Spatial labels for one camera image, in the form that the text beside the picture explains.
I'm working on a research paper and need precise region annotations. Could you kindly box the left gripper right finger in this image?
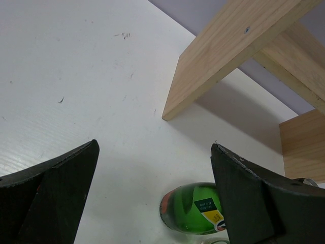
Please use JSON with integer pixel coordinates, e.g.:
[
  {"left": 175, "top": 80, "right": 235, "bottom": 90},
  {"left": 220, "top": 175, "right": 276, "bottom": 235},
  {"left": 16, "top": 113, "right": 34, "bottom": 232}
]
[{"left": 211, "top": 143, "right": 324, "bottom": 243}]

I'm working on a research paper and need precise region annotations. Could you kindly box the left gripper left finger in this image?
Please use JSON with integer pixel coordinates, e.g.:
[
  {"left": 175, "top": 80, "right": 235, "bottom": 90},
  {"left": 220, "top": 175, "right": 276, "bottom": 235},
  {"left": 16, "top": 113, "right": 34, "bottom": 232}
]
[{"left": 1, "top": 140, "right": 100, "bottom": 243}]

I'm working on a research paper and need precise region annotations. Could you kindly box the wooden two-tier shelf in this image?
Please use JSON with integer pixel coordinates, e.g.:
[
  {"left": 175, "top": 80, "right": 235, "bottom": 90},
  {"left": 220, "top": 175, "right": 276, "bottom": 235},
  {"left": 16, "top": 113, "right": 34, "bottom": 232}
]
[{"left": 162, "top": 1, "right": 324, "bottom": 183}]

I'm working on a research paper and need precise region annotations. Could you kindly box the clear soda bottle left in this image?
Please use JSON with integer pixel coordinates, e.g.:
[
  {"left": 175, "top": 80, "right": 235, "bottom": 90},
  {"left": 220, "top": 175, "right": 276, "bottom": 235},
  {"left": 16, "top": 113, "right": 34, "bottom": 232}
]
[{"left": 198, "top": 238, "right": 230, "bottom": 244}]

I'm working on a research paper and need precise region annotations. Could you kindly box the green bottle red label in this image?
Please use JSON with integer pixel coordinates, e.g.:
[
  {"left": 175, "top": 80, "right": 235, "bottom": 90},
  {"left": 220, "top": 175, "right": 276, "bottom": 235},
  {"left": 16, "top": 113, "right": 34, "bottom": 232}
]
[{"left": 159, "top": 182, "right": 226, "bottom": 235}]

